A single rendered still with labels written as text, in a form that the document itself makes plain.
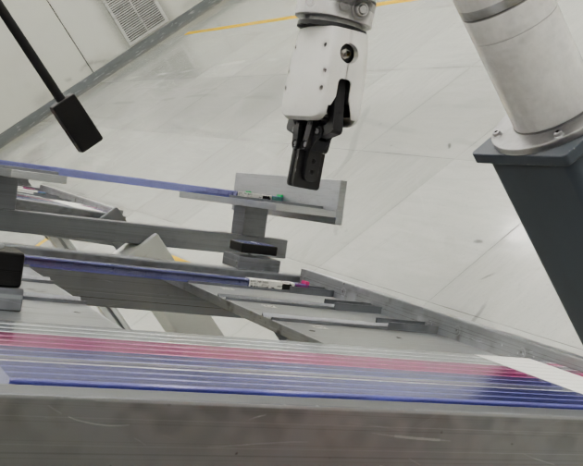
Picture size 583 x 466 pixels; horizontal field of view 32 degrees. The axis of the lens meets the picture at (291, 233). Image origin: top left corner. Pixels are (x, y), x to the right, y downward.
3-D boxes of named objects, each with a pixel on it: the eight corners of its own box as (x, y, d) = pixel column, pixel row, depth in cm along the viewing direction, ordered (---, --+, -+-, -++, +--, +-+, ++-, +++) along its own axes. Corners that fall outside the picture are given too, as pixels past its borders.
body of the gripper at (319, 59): (388, 24, 107) (368, 130, 108) (340, 30, 116) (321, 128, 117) (326, 6, 104) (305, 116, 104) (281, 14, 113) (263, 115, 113)
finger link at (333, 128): (355, 115, 104) (329, 149, 108) (341, 59, 108) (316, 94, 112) (346, 113, 103) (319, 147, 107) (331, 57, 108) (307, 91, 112)
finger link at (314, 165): (341, 130, 108) (329, 192, 108) (327, 129, 111) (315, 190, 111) (315, 124, 107) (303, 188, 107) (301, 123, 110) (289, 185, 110)
